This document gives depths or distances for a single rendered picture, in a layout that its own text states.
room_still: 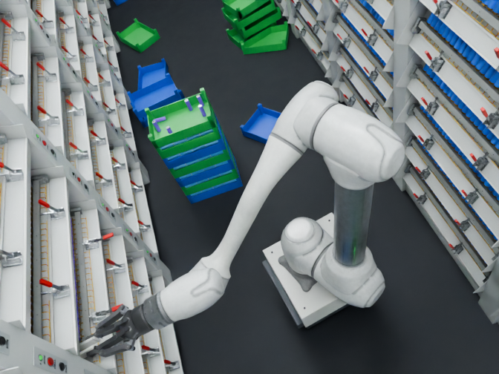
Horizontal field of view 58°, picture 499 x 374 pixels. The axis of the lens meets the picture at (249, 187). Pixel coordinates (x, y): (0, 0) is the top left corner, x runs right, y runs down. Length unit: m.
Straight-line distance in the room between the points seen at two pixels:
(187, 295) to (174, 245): 1.22
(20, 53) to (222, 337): 1.39
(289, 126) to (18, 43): 1.11
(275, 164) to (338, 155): 0.17
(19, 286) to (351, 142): 0.81
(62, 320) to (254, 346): 1.00
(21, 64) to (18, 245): 0.76
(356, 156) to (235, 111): 1.85
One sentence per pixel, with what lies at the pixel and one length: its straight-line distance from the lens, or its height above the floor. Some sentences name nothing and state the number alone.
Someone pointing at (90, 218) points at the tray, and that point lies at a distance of 1.68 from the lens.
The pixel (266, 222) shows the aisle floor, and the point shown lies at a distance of 2.28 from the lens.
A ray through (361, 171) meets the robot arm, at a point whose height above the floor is 1.07.
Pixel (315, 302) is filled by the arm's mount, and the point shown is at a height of 0.30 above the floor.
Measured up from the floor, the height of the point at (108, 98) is 0.35.
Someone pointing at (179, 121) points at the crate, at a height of 0.48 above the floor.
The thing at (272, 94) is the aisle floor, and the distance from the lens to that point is 2.85.
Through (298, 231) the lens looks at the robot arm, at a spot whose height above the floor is 0.57.
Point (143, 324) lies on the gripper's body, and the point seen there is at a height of 0.87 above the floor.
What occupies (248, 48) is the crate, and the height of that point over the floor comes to 0.05.
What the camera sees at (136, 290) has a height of 0.36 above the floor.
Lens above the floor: 1.92
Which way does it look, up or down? 52 degrees down
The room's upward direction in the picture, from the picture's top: 24 degrees counter-clockwise
